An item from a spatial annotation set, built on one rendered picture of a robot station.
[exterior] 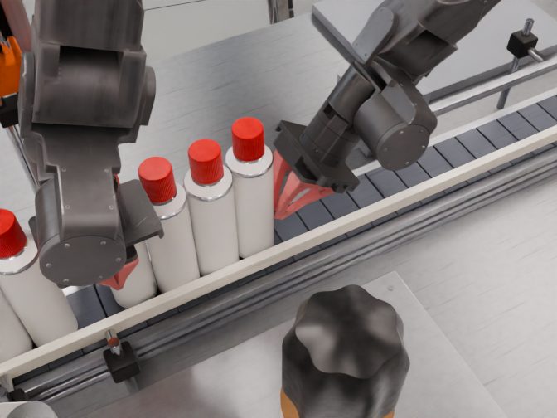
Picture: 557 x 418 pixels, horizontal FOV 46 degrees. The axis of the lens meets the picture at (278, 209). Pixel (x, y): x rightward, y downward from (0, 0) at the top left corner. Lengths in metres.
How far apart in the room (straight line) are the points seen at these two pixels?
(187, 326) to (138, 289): 0.08
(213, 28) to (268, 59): 1.51
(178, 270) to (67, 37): 0.37
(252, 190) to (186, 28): 2.01
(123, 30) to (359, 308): 0.23
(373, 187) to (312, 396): 0.51
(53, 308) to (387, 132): 0.38
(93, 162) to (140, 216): 0.13
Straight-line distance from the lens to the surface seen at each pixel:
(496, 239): 0.94
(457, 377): 0.76
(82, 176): 0.46
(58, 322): 0.75
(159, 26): 2.71
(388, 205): 0.83
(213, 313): 0.79
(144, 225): 0.58
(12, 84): 0.63
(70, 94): 0.45
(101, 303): 0.82
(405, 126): 0.65
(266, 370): 0.74
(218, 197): 0.67
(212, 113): 1.07
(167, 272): 0.74
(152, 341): 0.79
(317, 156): 0.73
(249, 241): 0.78
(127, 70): 0.45
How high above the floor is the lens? 1.55
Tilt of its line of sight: 51 degrees down
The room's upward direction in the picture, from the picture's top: straight up
